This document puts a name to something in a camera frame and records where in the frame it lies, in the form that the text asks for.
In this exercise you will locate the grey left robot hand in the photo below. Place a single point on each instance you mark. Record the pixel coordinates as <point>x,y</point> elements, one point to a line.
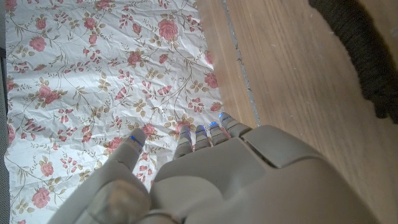
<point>248,180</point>

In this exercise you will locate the grey tape outline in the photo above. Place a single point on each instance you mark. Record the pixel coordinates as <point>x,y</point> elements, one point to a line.
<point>241,62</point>

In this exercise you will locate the floral backdrop cloth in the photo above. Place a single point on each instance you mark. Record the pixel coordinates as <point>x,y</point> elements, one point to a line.
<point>93,77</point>

